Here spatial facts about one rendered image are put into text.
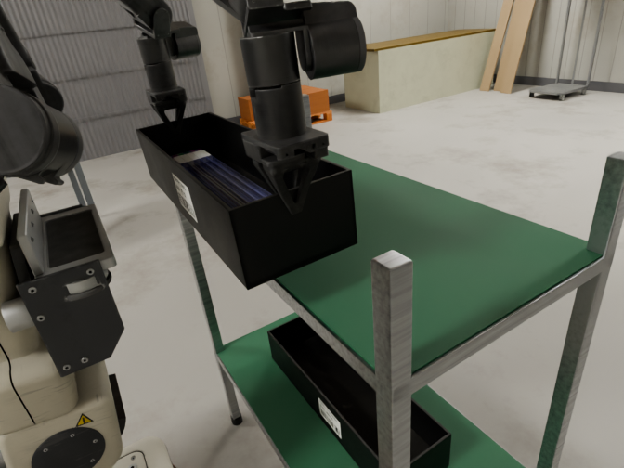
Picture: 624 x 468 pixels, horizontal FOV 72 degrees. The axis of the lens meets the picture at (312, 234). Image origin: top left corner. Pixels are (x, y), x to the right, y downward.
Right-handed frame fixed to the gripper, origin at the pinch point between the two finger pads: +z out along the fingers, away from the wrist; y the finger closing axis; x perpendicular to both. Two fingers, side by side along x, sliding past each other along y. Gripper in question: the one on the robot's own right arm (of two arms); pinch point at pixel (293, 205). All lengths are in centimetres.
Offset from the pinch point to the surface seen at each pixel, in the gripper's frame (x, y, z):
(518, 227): -40.1, -3.6, 16.7
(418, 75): -414, 420, 79
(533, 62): -597, 375, 91
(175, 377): 17, 108, 109
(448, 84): -472, 422, 101
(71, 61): -8, 524, -3
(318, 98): -265, 443, 82
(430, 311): -12.1, -11.1, 16.0
